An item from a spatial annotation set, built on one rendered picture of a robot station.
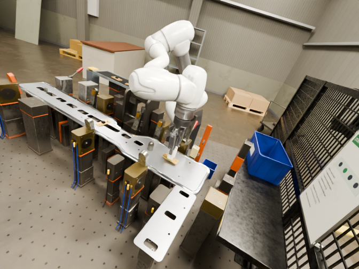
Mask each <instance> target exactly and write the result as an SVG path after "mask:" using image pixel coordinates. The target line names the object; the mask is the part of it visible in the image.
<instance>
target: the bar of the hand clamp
mask: <svg viewBox="0 0 359 269"><path fill-rule="evenodd" d="M197 117H198V116H196V115H194V117H193V119H191V121H190V125H189V126H188V127H187V128H186V130H185V133H184V135H183V138H182V141H183V139H184V137H185V136H186V137H187V139H186V142H185V145H186V143H187V141H188V140H189V137H190V135H191V132H192V130H193V127H194V125H195V122H196V120H197ZM182 141H181V142H182Z"/></svg>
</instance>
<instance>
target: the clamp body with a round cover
mask: <svg viewBox="0 0 359 269"><path fill-rule="evenodd" d="M113 101H114V97H113V96H111V95H109V94H100V95H97V109H98V110H99V111H101V112H103V113H105V114H107V115H109V116H111V117H112V114H113V106H114V103H113Z"/></svg>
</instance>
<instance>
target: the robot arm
mask: <svg viewBox="0 0 359 269"><path fill-rule="evenodd" d="M193 38H194V29H193V26H192V24H191V23H190V22H189V21H185V20H180V21H176V22H174V23H171V24H169V25H167V26H166V27H164V28H163V29H161V30H160V31H158V32H156V33H155V34H153V35H151V36H149V37H147V38H146V40H145V43H144V46H145V51H146V53H147V54H148V56H149V57H150V58H152V59H153V60H152V61H150V62H148V63H147V64H146V65H145V66H144V67H143V68H139V69H137V70H134V71H133V72H132V73H131V74H130V76H129V87H130V90H131V91H132V93H133V94H134V95H136V96H138V97H140V98H143V99H146V100H152V101H165V102H166V112H167V115H168V117H169V119H170V120H171V122H172V123H173V125H172V126H170V127H169V128H170V129H173V130H172V132H173V133H172V132H171V133H170V140H169V145H168V149H169V152H168V156H167V158H168V159H169V160H171V161H172V160H173V158H175V155H176V152H177V149H178V147H180V145H179V144H180V143H181V141H182V138H183V135H184V133H185V130H186V128H187V127H188V126H189V125H190V121H191V119H193V117H194V114H195V112H196V110H197V109H199V108H200V107H202V106H203V105H204V104H205V103H206V102H207V99H208V97H207V94H206V92H205V91H204V90H205V86H206V79H207V73H206V72H205V70H204V69H202V68H201V67H198V66H194V65H191V60H190V56H189V48H190V42H191V41H192V40H193ZM168 52H171V53H172V54H173V55H174V57H175V60H176V63H177V66H178V70H179V73H180V75H176V74H172V73H169V71H167V70H165V69H164V68H166V67H167V66H168V64H169V56H168V54H167V53H168Z"/></svg>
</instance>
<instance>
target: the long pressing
mask: <svg viewBox="0 0 359 269"><path fill-rule="evenodd" d="M18 85H19V87H20V89H21V90H22V91H24V92H26V93H27V94H29V95H31V96H32V97H35V98H37V99H39V100H40V101H42V102H44V103H46V104H47V105H48V106H49V107H51V108H53V109H55V110H56V111H58V112H60V113H61V114H63V115H65V116H67V117H68V118H70V119H71V120H73V121H75V122H76V123H78V124H80V125H82V126H85V122H84V120H85V119H86V118H88V116H89V115H92V116H93V117H95V118H97V119H99V120H101V121H104V120H108V121H110V122H111V123H109V124H108V125H110V126H112V127H113V128H115V129H117V130H119V131H120V132H114V131H113V130H111V129H109V128H107V127H105V126H104V125H103V126H98V125H96V123H97V122H96V121H95V120H93V122H94V127H95V132H96V134H97V135H99V136H100V137H102V138H104V139H105V140H107V141H109V142H110V143H112V144H114V145H115V146H117V147H118V149H119V150H120V152H121V153H122V154H123V155H125V156H126V157H128V158H130V159H132V160H133V161H135V162H137V161H138V154H139V153H140V152H141V151H142V150H145V151H147V152H148V154H149V163H148V170H150V171H152V172H153V173H155V174H156V175H158V176H160V177H161V178H163V179H165V180H166V181H168V182H170V183H172V184H173V185H175V186H176V185H178V186H180V187H182V188H184V189H185V190H187V191H189V192H190V193H192V194H194V195H197V194H199V192H200V190H201V189H202V187H203V185H204V183H205V181H206V179H207V178H208V176H209V173H210V170H209V168H208V167H207V166H205V165H204V164H202V163H200V162H198V161H196V160H194V159H192V158H190V157H188V156H187V155H185V154H183V153H181V152H179V151H177V152H176V155H175V158H176V159H178V160H179V162H178V163H177V164H174V163H173V162H171V161H169V160H167V159H166V158H164V157H162V156H163V155H164V153H167V154H168V152H169V149H168V145H166V144H164V143H162V142H160V141H158V140H156V139H154V138H152V137H150V136H139V135H135V134H132V133H130V132H128V131H127V130H125V129H123V128H121V127H119V126H118V125H117V120H116V119H114V118H113V117H111V116H109V115H107V114H105V113H103V112H101V111H99V110H98V109H96V108H94V107H92V106H90V105H88V104H86V103H84V102H82V101H81V100H79V99H77V98H75V97H73V96H71V95H70V94H68V93H66V92H64V91H62V90H60V89H58V88H56V87H55V86H53V85H51V84H49V83H47V82H36V83H22V84H18ZM38 88H43V89H44V88H47V89H48V92H44V91H41V90H39V89H38ZM47 93H52V94H54V95H55V96H54V97H53V96H50V95H48V94H47ZM57 98H61V99H63V100H64V101H66V102H61V101H59V100H57ZM67 104H72V105H73V106H75V107H77V108H71V107H69V106H68V105H67ZM78 110H83V111H84V112H86V113H88V114H87V115H84V114H82V113H80V112H78ZM123 134H126V135H128V136H130V137H131V138H130V139H127V138H125V137H123V136H122V135H123ZM135 141H139V142H140V143H142V144H143V145H142V146H139V145H138V144H136V143H134V142H135ZM151 141H152V142H154V147H153V151H148V150H147V146H148V144H149V142H151ZM126 142H127V143H126ZM138 149H139V150H138ZM178 176H179V177H178Z"/></svg>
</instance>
